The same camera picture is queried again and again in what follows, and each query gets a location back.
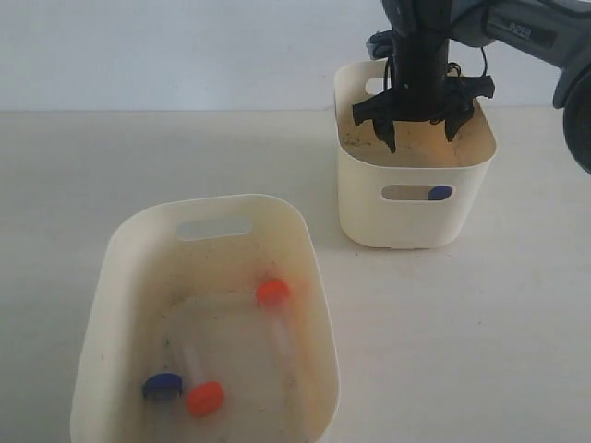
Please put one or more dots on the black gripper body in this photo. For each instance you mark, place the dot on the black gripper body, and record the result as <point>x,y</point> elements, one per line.
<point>421,84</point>

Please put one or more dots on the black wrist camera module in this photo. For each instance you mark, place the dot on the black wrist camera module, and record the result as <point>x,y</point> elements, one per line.
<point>380,45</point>

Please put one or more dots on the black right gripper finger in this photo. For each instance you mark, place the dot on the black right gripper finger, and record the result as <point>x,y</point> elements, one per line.
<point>455,120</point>

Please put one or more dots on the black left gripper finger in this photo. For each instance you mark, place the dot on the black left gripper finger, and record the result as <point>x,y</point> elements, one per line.
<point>384,130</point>

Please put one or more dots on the small cream plastic bin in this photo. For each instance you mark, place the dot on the small cream plastic bin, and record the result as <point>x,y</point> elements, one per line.
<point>423,157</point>

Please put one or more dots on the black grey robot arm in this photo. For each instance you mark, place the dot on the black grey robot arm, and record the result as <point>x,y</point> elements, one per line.
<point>555,32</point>

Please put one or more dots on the large cream plastic bin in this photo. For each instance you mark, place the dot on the large cream plastic bin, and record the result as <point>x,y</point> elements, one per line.
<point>188,272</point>

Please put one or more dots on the blue-capped clear tube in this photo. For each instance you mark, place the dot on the blue-capped clear tube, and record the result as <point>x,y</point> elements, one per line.
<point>162,387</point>
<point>416,192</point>

